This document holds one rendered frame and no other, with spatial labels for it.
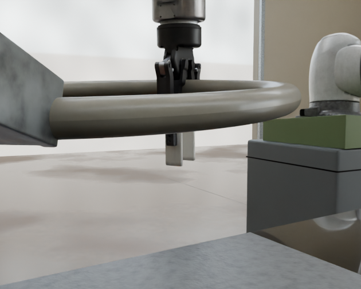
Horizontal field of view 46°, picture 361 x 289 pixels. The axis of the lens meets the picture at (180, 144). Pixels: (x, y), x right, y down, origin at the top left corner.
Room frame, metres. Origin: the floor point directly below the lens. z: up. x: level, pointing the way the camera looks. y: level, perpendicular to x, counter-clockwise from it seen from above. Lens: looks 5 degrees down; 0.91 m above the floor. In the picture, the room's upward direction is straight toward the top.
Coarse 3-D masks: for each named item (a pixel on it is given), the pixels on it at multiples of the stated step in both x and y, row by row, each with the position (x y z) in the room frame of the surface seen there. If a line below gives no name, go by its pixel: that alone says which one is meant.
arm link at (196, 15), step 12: (156, 0) 0.70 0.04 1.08; (168, 0) 0.68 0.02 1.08; (180, 0) 0.68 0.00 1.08; (192, 0) 0.69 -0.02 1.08; (204, 0) 0.71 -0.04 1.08; (156, 12) 0.70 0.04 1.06; (168, 12) 0.69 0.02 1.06; (180, 12) 0.68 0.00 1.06; (192, 12) 0.69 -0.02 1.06; (204, 12) 0.71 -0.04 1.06
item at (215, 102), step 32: (64, 96) 0.73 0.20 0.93; (96, 96) 0.31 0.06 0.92; (128, 96) 0.31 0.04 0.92; (160, 96) 0.31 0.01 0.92; (192, 96) 0.32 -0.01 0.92; (224, 96) 0.34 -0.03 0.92; (256, 96) 0.36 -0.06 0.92; (288, 96) 0.40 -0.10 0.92; (64, 128) 0.29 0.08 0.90; (96, 128) 0.29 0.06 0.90; (128, 128) 0.30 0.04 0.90; (160, 128) 0.31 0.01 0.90; (192, 128) 0.32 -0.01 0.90
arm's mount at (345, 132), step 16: (272, 128) 1.39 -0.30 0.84; (288, 128) 1.32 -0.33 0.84; (304, 128) 1.26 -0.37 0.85; (320, 128) 1.21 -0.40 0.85; (336, 128) 1.16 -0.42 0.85; (352, 128) 1.14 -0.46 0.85; (304, 144) 1.26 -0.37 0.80; (320, 144) 1.21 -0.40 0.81; (336, 144) 1.15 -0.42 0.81; (352, 144) 1.14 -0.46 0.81
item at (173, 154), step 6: (180, 138) 0.71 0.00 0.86; (180, 144) 0.71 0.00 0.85; (168, 150) 0.72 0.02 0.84; (174, 150) 0.72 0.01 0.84; (180, 150) 0.71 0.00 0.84; (168, 156) 0.72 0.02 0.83; (174, 156) 0.72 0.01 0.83; (180, 156) 0.71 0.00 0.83; (168, 162) 0.72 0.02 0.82; (174, 162) 0.72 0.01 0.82; (180, 162) 0.71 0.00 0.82
